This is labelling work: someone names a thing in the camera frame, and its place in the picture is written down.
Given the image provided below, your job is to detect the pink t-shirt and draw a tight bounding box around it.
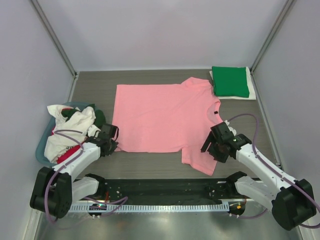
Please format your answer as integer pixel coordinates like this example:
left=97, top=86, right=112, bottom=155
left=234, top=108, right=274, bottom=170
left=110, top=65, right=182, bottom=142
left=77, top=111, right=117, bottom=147
left=112, top=77, right=223, bottom=176

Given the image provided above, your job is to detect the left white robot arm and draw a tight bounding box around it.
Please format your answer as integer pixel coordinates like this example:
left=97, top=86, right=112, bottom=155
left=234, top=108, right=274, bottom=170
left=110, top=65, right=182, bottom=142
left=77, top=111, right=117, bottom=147
left=29, top=123, right=119, bottom=220

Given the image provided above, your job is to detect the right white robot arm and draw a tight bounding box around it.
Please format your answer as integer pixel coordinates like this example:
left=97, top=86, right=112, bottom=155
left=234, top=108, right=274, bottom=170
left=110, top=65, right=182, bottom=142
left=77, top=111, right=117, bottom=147
left=201, top=122, right=320, bottom=231

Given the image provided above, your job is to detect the dark green t-shirt in basket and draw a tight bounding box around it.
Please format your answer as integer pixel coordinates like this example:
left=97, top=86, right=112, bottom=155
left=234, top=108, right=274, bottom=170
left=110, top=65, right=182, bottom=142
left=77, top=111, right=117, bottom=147
left=61, top=104, right=107, bottom=129

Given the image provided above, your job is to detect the red t-shirt in basket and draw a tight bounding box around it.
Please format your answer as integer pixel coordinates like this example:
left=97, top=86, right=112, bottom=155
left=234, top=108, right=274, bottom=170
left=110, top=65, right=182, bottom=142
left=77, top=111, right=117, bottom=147
left=47, top=129, right=82, bottom=164

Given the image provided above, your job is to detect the white t-shirt in basket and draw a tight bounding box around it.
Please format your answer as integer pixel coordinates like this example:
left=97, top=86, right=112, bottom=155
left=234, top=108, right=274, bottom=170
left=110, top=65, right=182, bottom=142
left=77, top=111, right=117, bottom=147
left=44, top=104, right=96, bottom=163

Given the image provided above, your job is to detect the folded white t-shirt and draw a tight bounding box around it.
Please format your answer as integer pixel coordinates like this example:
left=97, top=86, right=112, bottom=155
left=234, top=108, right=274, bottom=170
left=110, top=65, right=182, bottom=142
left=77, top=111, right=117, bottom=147
left=209, top=67, right=256, bottom=100

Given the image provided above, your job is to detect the folded green t-shirt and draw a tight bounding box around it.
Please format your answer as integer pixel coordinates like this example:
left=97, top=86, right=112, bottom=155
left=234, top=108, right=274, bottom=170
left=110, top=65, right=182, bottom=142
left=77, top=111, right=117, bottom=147
left=211, top=66, right=250, bottom=98

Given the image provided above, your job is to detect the blue laundry basket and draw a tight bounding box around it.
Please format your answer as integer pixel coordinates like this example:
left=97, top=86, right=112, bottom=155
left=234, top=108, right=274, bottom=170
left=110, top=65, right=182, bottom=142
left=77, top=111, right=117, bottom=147
left=35, top=102, right=89, bottom=166

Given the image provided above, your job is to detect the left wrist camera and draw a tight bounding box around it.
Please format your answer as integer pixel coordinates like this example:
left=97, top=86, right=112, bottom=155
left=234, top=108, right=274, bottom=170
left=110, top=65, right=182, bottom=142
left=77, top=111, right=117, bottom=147
left=86, top=124, right=101, bottom=138

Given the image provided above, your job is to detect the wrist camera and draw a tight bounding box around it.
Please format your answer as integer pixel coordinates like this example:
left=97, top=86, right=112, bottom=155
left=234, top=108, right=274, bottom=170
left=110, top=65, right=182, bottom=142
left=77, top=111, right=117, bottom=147
left=224, top=120, right=237, bottom=136
left=86, top=124, right=101, bottom=138

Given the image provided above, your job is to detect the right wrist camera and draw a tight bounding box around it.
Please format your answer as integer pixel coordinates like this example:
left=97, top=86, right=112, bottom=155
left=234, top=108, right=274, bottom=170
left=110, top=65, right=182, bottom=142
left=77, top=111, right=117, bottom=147
left=224, top=120, right=237, bottom=136

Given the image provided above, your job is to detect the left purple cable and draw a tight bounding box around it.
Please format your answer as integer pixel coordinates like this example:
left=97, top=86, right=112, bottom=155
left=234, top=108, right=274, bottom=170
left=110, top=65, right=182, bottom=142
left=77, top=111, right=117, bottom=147
left=43, top=129, right=129, bottom=230

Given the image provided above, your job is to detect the purple cable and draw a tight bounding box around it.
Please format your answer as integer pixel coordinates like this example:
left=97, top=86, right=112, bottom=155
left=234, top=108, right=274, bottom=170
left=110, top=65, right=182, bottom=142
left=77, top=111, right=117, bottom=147
left=224, top=113, right=320, bottom=228
left=43, top=129, right=129, bottom=230

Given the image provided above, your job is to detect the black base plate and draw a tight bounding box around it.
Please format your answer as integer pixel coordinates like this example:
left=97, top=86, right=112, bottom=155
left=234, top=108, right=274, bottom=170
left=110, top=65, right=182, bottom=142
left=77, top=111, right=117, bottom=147
left=88, top=178, right=248, bottom=206

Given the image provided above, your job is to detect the slotted white cable duct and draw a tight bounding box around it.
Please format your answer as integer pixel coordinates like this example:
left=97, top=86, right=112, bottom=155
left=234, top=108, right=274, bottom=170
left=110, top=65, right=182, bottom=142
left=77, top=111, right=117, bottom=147
left=68, top=201, right=230, bottom=213

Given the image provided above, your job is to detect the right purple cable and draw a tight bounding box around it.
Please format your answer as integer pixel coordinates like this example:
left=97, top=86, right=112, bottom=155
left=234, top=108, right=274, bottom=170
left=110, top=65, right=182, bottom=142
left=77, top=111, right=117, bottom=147
left=224, top=113, right=320, bottom=228

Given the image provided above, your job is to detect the left aluminium frame post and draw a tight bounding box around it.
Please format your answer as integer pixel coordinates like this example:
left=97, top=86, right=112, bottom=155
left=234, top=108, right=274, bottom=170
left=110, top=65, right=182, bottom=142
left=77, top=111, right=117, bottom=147
left=29, top=0, right=77, bottom=78

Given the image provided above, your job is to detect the aluminium frame post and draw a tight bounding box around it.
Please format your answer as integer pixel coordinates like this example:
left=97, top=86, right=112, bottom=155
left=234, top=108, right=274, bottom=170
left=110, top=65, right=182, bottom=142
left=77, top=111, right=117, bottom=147
left=250, top=0, right=297, bottom=74
left=29, top=0, right=77, bottom=78

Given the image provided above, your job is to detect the right aluminium frame post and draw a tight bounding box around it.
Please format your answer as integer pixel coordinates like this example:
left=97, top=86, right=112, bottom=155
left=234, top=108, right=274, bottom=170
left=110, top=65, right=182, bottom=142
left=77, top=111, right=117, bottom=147
left=250, top=0, right=297, bottom=74

